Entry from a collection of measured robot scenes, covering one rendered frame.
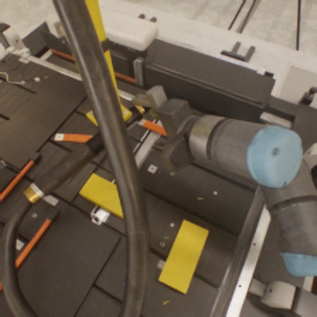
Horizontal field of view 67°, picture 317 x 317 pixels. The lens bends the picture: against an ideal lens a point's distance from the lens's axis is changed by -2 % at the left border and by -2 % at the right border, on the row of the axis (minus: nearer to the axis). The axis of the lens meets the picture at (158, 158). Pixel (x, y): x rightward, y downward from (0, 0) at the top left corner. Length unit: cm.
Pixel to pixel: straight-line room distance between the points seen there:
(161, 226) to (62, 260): 27
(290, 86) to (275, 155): 100
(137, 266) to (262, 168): 22
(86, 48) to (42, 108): 74
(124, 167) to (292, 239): 31
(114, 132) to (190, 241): 45
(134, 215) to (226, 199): 48
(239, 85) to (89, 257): 69
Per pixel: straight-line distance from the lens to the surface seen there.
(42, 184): 62
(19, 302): 59
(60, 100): 99
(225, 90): 83
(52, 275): 72
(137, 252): 31
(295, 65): 147
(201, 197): 72
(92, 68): 26
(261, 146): 37
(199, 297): 68
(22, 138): 94
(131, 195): 27
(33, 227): 78
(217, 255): 69
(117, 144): 26
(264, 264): 86
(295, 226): 46
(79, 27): 26
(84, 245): 70
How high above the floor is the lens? 167
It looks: 60 degrees down
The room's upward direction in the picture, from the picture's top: 2 degrees counter-clockwise
